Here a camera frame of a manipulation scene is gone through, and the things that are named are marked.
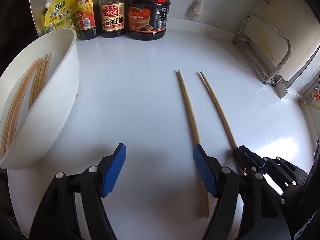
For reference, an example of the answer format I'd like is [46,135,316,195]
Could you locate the wooden chopstick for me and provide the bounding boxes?
[176,70,210,218]
[29,57,44,109]
[7,58,40,145]
[41,52,52,88]
[1,59,42,154]
[31,55,48,103]
[198,71,247,177]
[36,54,50,97]

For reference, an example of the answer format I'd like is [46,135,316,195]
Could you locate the large dark soy sauce jug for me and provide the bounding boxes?
[127,0,171,41]

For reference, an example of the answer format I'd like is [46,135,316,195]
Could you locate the yellow cap vinegar bottle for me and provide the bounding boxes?
[75,0,102,40]

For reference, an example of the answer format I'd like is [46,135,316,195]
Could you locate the white dish brush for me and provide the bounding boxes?
[186,0,204,19]

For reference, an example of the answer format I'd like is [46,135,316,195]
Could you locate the yellow green seasoning pouch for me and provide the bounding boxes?
[44,0,80,38]

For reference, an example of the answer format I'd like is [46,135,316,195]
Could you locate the wall power outlet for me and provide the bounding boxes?
[298,75,319,110]

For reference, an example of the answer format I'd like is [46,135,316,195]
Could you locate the white plastic basin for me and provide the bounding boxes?
[1,29,80,170]

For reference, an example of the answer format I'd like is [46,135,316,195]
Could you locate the soy sauce bottle brown label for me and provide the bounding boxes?
[100,0,125,38]

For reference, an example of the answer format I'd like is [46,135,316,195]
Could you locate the metal cutting board rack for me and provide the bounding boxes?
[233,12,292,87]

